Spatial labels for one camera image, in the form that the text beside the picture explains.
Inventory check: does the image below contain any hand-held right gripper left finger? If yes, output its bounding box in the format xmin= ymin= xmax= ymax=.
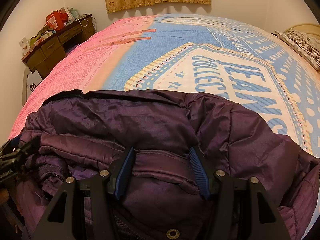
xmin=32 ymin=147 xmax=136 ymax=240

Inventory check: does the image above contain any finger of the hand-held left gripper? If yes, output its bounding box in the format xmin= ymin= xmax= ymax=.
xmin=0 ymin=135 xmax=42 ymax=162

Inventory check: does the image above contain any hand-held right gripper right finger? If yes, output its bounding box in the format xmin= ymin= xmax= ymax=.
xmin=189 ymin=146 xmax=292 ymax=240

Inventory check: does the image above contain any purple quilted jacket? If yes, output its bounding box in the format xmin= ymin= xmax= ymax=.
xmin=9 ymin=90 xmax=320 ymax=240

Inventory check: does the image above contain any pile of olive clothes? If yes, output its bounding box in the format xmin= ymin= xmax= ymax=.
xmin=29 ymin=24 xmax=57 ymax=48

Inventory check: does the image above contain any white paper bag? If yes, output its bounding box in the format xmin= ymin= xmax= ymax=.
xmin=25 ymin=70 xmax=43 ymax=93

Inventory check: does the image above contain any brown wooden desk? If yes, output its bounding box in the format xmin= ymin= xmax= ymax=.
xmin=21 ymin=14 xmax=97 ymax=80

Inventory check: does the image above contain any white picture box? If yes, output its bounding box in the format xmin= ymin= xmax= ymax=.
xmin=19 ymin=37 xmax=32 ymax=55

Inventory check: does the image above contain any red gift box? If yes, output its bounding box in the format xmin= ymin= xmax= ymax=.
xmin=46 ymin=10 xmax=68 ymax=30

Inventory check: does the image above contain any pink and blue printed bedsheet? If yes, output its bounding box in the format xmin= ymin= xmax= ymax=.
xmin=7 ymin=14 xmax=320 ymax=155

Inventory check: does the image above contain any light blue bag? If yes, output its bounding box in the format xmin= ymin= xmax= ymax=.
xmin=66 ymin=7 xmax=80 ymax=22

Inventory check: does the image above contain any patterned grey pillow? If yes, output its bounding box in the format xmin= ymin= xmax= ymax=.
xmin=274 ymin=29 xmax=320 ymax=70

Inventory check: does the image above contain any cream wooden headboard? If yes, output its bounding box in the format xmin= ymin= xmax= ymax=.
xmin=282 ymin=24 xmax=320 ymax=40

